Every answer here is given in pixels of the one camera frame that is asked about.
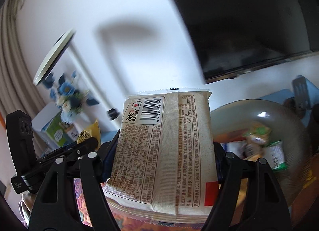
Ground yellow peanut snack bag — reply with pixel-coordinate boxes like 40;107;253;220
77;120;100;146

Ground beige paper snack bag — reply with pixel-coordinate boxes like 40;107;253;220
103;90;219;224

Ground brown pen holder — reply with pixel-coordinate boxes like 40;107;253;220
63;123;78;141

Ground colourful floral table mat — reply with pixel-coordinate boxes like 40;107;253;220
74;178;248;230

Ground beige curtain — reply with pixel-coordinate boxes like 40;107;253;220
1;0;45;118

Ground blue artificial flowers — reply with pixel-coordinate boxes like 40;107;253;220
42;71;99;124

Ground ribbed glass bowl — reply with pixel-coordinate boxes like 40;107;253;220
210;99;311;205

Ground white desk lamp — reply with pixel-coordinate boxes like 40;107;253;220
32;28;123;132

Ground black television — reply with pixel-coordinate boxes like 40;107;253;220
174;0;318;83

